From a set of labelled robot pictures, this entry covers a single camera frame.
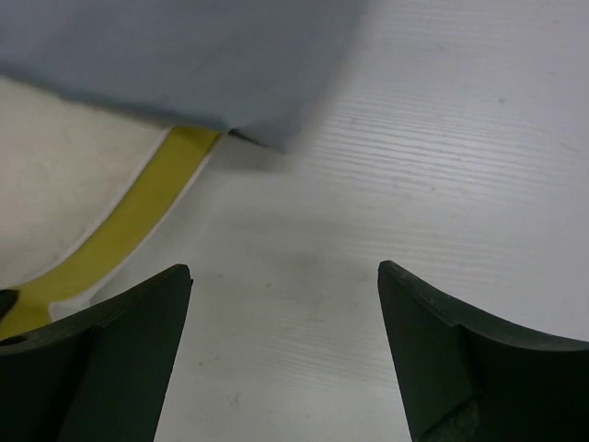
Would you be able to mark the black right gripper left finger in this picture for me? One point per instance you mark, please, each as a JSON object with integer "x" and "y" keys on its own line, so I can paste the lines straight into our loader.
{"x": 100, "y": 374}

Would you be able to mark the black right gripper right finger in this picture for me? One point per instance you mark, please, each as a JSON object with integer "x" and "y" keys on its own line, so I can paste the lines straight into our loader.
{"x": 467, "y": 375}

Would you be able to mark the cream quilted pillow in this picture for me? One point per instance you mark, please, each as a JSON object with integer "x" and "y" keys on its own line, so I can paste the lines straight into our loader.
{"x": 82, "y": 189}

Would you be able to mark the grey fabric pillowcase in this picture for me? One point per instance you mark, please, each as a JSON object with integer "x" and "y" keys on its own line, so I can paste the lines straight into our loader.
{"x": 251, "y": 67}

